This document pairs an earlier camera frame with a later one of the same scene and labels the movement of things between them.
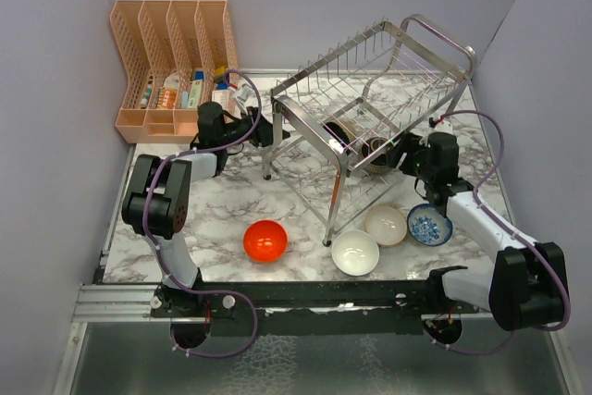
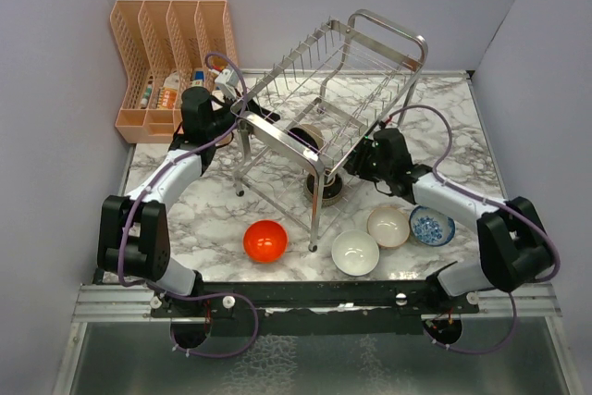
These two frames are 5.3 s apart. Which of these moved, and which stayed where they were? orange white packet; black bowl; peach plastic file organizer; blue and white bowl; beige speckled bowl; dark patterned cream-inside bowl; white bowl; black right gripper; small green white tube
Moved: black bowl; dark patterned cream-inside bowl; black right gripper
Stayed: beige speckled bowl; blue and white bowl; white bowl; orange white packet; peach plastic file organizer; small green white tube
